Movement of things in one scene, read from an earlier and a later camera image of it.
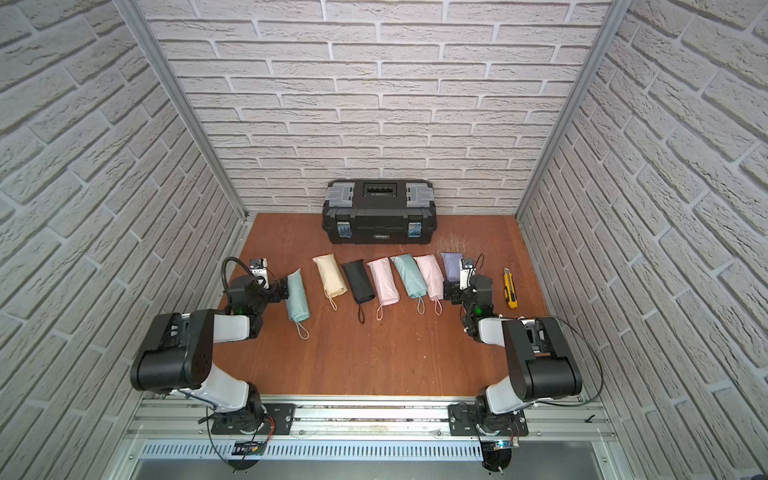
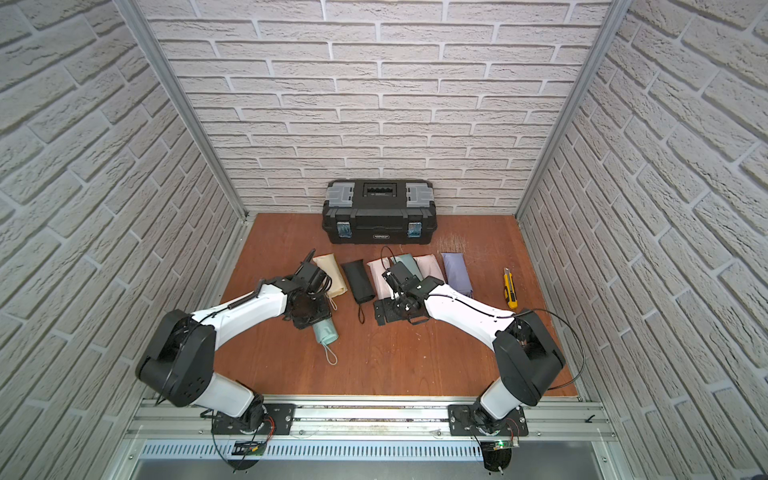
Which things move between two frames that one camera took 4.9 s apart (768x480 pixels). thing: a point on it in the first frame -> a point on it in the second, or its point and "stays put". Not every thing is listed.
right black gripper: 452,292 -> 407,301
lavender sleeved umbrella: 451,263 stays put
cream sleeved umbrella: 331,278 stays put
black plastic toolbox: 379,212 stays put
